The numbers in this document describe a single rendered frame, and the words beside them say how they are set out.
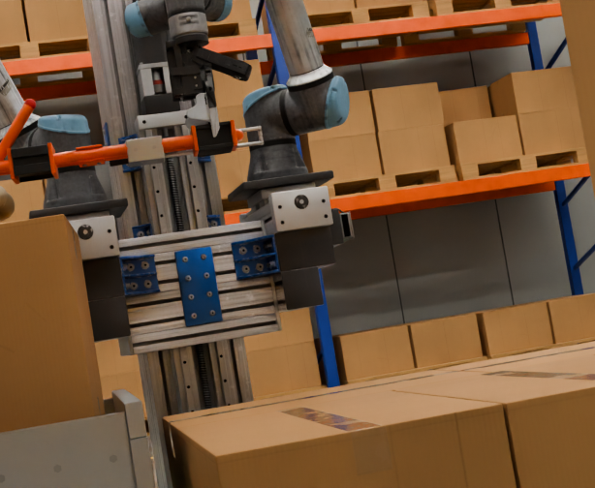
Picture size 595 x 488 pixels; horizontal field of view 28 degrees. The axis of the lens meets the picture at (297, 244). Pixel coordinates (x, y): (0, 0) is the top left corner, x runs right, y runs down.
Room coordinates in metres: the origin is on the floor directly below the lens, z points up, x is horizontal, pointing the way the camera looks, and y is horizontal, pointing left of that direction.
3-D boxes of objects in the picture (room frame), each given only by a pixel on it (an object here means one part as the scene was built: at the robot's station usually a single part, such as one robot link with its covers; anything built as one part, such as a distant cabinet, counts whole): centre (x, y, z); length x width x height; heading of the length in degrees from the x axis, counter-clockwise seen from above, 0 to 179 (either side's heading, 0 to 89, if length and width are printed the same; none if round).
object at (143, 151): (2.34, 0.26, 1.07); 0.07 x 0.07 x 0.04; 7
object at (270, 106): (2.97, 0.01, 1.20); 0.13 x 0.12 x 0.14; 66
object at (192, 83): (2.36, 0.15, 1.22); 0.09 x 0.08 x 0.12; 97
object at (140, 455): (2.35, 0.37, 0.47); 0.70 x 0.03 x 0.15; 11
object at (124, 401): (2.35, 0.38, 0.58); 0.70 x 0.03 x 0.06; 11
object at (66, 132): (2.86, 0.51, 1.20); 0.13 x 0.12 x 0.14; 46
